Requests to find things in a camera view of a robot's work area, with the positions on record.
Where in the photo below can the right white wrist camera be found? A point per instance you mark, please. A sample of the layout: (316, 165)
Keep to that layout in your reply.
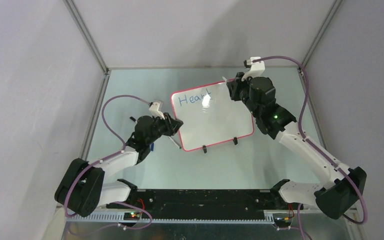
(256, 67)

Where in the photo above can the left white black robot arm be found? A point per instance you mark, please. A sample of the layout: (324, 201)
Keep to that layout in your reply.
(83, 188)

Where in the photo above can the grey slotted cable duct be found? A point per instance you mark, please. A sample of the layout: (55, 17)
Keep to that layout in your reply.
(123, 217)

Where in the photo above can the pink framed whiteboard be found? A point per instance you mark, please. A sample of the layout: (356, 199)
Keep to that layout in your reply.
(210, 117)

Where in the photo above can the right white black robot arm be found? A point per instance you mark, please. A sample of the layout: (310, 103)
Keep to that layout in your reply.
(339, 186)

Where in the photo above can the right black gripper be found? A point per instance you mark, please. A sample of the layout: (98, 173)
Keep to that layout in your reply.
(235, 85)

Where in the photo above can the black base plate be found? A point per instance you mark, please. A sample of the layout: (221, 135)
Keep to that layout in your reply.
(197, 203)

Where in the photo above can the green capped marker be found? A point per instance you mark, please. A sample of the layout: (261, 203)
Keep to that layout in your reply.
(175, 142)

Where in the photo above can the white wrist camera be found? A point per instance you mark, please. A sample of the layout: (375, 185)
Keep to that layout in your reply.
(155, 108)
(256, 67)

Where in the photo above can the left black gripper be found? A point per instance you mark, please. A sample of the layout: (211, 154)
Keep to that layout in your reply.
(172, 126)

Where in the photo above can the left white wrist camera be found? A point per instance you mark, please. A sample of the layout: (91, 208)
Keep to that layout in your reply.
(155, 108)

